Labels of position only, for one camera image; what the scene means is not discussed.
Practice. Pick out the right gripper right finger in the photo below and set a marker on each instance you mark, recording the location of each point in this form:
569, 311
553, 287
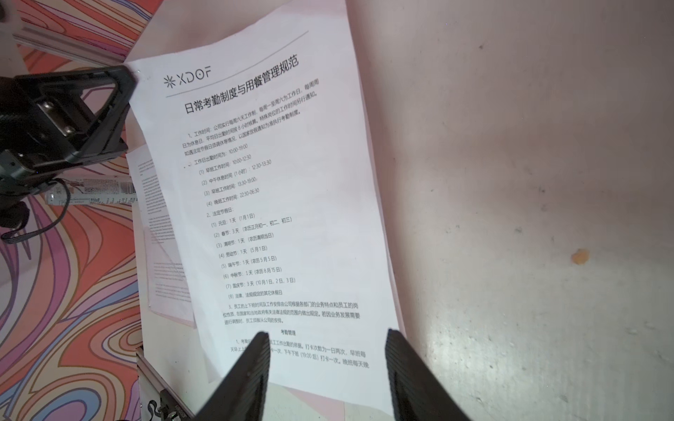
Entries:
416, 394

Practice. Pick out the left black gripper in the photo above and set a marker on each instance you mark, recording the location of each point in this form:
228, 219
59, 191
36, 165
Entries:
75, 116

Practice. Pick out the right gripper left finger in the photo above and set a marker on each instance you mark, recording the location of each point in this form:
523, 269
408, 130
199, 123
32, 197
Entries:
241, 394

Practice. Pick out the printed paper sheet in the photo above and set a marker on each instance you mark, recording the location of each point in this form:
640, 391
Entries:
217, 120
168, 292

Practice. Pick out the pink paper folder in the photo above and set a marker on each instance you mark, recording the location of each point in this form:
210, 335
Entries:
336, 246

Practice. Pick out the silver drink can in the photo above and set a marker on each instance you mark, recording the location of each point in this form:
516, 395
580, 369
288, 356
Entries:
93, 190

